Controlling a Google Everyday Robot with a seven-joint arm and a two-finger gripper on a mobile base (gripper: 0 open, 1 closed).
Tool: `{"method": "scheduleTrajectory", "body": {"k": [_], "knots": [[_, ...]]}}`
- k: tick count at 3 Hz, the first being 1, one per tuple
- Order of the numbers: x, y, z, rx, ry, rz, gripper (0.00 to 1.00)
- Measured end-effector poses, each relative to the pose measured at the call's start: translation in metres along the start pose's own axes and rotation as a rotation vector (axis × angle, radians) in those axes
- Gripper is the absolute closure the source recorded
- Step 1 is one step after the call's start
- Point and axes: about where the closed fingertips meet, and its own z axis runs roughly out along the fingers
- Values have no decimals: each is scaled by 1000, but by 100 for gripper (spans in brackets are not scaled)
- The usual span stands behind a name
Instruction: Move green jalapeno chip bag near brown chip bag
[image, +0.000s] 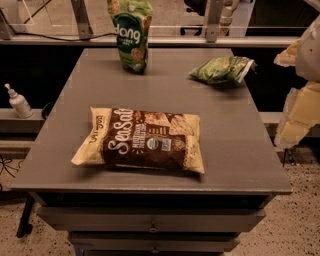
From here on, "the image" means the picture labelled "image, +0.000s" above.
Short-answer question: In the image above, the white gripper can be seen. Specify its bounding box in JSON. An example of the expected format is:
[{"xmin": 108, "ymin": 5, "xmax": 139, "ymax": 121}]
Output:
[{"xmin": 274, "ymin": 15, "xmax": 320, "ymax": 149}]

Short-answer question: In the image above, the top grey drawer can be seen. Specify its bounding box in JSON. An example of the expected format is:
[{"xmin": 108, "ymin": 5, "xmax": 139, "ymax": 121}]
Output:
[{"xmin": 37, "ymin": 207, "xmax": 265, "ymax": 233}]

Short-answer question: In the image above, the white pump bottle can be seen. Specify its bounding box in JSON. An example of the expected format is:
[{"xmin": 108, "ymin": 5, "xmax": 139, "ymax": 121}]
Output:
[{"xmin": 4, "ymin": 83, "xmax": 33, "ymax": 119}]

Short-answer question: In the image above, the metal frame post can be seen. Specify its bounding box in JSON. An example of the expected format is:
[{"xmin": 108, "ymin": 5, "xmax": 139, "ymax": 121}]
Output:
[
  {"xmin": 206, "ymin": 0, "xmax": 223, "ymax": 43},
  {"xmin": 71, "ymin": 0, "xmax": 93, "ymax": 40}
]

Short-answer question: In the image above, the grey drawer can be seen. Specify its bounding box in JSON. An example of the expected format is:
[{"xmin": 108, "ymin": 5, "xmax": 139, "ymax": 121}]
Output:
[
  {"xmin": 68, "ymin": 232, "xmax": 239, "ymax": 253},
  {"xmin": 37, "ymin": 207, "xmax": 265, "ymax": 233}
]

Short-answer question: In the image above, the grey drawer cabinet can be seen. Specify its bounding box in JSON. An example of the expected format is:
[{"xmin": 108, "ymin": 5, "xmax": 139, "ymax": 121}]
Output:
[{"xmin": 14, "ymin": 48, "xmax": 291, "ymax": 256}]

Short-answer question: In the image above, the green jalapeno chip bag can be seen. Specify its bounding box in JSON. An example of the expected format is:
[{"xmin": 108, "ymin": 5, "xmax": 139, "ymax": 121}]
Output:
[{"xmin": 189, "ymin": 56, "xmax": 256, "ymax": 84}]

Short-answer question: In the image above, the metal frame post right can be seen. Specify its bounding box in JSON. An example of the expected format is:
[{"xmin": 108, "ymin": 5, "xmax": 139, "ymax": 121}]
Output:
[{"xmin": 206, "ymin": 0, "xmax": 223, "ymax": 43}]

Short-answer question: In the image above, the black cable on shelf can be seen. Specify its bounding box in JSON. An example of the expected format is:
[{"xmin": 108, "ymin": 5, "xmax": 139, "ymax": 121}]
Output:
[{"xmin": 6, "ymin": 23, "xmax": 118, "ymax": 43}]

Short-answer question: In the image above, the green dang rice chips bag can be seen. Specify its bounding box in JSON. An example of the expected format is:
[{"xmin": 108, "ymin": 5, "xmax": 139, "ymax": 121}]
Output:
[{"xmin": 107, "ymin": 0, "xmax": 153, "ymax": 74}]

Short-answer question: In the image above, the metal frame post left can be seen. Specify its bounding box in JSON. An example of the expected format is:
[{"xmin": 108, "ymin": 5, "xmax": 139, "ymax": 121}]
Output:
[{"xmin": 71, "ymin": 0, "xmax": 93, "ymax": 40}]

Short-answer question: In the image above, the brown sea salt chip bag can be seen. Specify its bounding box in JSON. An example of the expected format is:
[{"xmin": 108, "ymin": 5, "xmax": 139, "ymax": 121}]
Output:
[{"xmin": 72, "ymin": 108, "xmax": 205, "ymax": 174}]

